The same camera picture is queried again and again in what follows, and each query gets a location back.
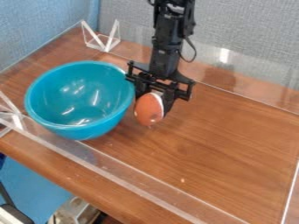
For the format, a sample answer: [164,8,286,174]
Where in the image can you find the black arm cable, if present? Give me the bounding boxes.
[179,37,198,63]

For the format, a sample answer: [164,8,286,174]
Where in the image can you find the clear acrylic barrier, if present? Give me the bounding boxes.
[0,112,249,224]
[98,29,299,116]

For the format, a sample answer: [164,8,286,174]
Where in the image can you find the grey black object bottom left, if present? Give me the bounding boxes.
[0,181,35,224]

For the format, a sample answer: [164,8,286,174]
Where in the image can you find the white box under table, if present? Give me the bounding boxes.
[48,197,100,224]

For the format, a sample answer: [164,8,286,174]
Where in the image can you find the brown and white toy mushroom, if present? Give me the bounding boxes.
[135,92,164,126]

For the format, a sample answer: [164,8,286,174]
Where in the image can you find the blue plastic bowl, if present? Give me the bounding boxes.
[24,60,135,140]

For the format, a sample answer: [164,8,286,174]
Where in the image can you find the clear acrylic front barrier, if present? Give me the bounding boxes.
[0,112,249,224]

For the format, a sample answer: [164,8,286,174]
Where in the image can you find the clear acrylic corner bracket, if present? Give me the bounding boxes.
[80,20,122,53]

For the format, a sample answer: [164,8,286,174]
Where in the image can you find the clear acrylic back barrier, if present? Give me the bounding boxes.
[98,29,299,116]

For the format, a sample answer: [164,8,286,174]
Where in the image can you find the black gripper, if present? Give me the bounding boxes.
[126,60,195,115]

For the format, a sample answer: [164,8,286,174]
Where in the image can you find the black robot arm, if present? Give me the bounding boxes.
[126,0,198,115]

